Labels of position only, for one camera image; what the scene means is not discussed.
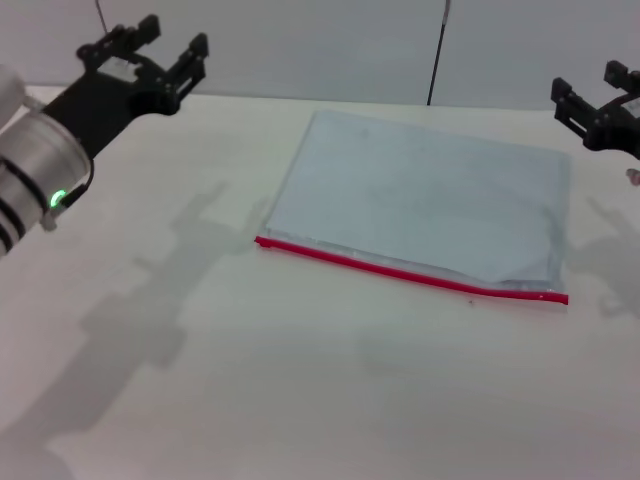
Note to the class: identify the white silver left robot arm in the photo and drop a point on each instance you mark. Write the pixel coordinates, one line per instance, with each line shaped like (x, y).
(35, 160)

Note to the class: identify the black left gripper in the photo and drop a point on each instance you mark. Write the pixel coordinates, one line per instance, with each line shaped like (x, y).
(110, 95)

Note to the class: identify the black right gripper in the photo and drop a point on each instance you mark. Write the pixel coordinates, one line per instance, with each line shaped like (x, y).
(620, 125)

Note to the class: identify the translucent document bag red zipper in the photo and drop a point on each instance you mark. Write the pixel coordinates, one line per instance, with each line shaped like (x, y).
(415, 200)

